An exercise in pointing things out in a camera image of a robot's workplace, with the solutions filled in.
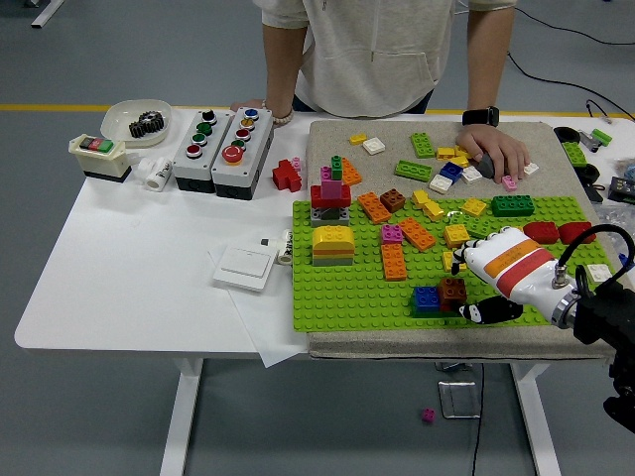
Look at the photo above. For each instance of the yellow rounded brick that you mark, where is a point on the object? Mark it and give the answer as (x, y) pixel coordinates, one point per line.
(333, 236)

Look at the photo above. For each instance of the yellow square brick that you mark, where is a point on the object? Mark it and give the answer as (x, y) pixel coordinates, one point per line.
(473, 207)
(446, 259)
(455, 236)

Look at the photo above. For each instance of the white table leg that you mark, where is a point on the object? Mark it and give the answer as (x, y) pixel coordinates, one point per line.
(533, 416)
(181, 416)

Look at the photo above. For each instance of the small lime brick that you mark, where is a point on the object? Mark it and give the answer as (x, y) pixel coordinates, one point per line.
(602, 135)

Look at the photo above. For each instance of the red wide brick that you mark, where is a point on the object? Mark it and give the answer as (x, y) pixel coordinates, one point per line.
(318, 197)

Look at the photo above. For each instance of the person's right forearm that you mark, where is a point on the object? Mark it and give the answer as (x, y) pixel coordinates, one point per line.
(285, 64)

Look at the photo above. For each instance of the grey sloped brick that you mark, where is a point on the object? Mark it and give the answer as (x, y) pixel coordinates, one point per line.
(487, 166)

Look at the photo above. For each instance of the person's left hand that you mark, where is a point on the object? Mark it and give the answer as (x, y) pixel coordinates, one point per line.
(491, 144)

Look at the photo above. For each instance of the person's right hand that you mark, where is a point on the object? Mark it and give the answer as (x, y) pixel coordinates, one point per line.
(248, 104)

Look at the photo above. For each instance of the small yellow brick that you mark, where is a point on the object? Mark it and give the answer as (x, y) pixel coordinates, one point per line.
(460, 161)
(358, 139)

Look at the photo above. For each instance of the person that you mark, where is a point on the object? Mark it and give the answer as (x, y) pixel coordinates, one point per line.
(357, 49)

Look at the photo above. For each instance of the black metal gear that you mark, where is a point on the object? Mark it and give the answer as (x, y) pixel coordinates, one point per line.
(155, 121)
(139, 129)

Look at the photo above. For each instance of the grey four-button box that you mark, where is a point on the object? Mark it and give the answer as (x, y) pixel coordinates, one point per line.
(186, 168)

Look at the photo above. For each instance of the black display module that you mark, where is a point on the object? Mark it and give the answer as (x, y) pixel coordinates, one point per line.
(622, 187)

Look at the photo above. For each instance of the small metal part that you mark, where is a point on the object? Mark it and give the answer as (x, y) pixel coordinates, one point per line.
(588, 140)

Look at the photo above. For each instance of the white pipe tee fitting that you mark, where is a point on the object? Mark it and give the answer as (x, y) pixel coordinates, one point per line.
(159, 173)

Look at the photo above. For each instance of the white wall switch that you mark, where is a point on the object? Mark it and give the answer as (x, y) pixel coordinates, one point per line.
(245, 268)

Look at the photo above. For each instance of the black wristwatch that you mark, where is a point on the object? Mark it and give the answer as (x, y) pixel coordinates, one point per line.
(480, 117)

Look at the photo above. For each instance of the grey-brown mat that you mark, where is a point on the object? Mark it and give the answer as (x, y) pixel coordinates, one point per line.
(327, 139)

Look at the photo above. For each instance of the pink square brick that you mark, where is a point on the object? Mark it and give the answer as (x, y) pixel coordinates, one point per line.
(392, 234)

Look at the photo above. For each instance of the white paper sheet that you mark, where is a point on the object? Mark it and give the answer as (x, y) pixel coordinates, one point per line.
(268, 342)

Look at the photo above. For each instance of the dark green long brick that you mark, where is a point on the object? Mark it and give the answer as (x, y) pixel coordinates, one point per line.
(426, 314)
(513, 205)

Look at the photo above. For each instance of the white printed pipe fitting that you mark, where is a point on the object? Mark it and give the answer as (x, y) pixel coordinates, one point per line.
(286, 248)

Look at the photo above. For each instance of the clear plastic bag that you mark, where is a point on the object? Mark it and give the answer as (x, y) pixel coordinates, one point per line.
(620, 218)

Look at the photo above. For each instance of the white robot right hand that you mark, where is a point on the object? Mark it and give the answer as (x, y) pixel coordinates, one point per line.
(516, 270)

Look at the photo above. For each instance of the brown square brick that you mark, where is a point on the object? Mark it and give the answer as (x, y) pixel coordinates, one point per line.
(393, 201)
(452, 288)

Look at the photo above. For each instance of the cream switch box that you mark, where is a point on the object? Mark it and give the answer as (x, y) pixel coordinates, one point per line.
(99, 158)

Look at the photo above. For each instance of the white square tile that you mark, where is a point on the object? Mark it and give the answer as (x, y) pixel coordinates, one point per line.
(373, 146)
(532, 168)
(440, 183)
(600, 273)
(471, 174)

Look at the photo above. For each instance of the blue square brick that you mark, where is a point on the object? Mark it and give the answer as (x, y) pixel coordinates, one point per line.
(451, 171)
(425, 298)

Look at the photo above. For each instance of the red cross-shaped brick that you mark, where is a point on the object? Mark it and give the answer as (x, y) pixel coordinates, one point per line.
(285, 174)

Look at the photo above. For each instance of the grey arch brick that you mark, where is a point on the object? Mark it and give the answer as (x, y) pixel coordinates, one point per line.
(318, 218)

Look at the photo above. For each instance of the white desk foot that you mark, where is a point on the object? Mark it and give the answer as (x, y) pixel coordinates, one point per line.
(47, 12)

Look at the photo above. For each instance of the blue plastic part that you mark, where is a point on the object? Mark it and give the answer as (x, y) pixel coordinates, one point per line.
(626, 260)

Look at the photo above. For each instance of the lime green baseplate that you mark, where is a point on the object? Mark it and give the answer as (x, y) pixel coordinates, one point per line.
(347, 297)

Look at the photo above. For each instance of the grey flat brick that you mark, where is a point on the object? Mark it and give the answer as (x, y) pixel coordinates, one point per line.
(333, 260)

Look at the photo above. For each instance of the grey emergency-stop button box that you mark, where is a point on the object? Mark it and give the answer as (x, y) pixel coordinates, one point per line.
(258, 144)

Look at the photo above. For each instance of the small pink brick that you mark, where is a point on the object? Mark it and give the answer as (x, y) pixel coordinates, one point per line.
(509, 183)
(296, 162)
(326, 173)

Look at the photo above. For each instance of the white bowl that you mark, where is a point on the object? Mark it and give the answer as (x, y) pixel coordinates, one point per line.
(119, 116)

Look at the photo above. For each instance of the small green tall brick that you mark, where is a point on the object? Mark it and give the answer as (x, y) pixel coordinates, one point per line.
(336, 168)

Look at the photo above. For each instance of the magenta square brick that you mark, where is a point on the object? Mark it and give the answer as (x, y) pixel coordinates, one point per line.
(429, 415)

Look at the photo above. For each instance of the pink tall brick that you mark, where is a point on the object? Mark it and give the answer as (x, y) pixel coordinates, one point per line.
(331, 189)

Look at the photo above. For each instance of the orange long brick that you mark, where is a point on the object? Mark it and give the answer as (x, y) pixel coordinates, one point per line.
(374, 207)
(352, 174)
(394, 263)
(417, 234)

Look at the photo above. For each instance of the metal floor socket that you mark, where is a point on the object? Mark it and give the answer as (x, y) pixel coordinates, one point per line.
(459, 399)

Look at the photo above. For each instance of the orange thin plate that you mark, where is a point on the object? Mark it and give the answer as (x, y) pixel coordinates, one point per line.
(333, 251)

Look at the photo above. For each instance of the lime long brick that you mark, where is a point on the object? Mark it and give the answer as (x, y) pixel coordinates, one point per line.
(413, 169)
(422, 145)
(476, 227)
(574, 153)

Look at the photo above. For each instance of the person's left forearm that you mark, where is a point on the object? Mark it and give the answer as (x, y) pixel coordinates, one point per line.
(488, 59)

